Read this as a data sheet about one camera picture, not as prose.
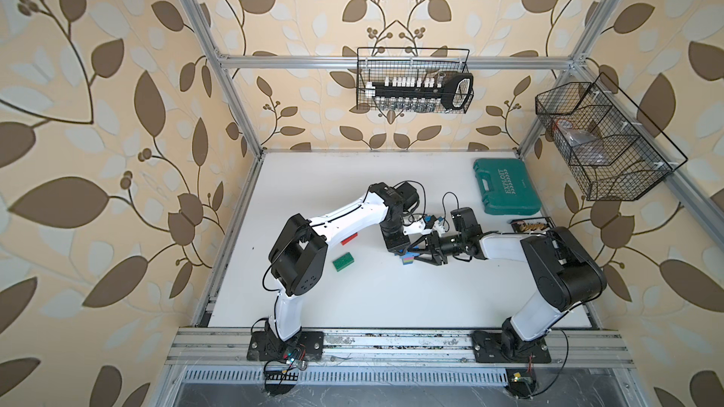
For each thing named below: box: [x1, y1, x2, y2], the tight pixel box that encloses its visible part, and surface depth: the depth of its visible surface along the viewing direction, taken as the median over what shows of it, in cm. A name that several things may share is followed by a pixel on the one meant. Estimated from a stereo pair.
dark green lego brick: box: [331, 251, 356, 273], surface depth 91 cm
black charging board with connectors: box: [507, 216, 556, 233], surface depth 98 cm
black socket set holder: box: [364, 72, 475, 113], surface depth 86 cm
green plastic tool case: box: [472, 158, 542, 216], surface depth 104 cm
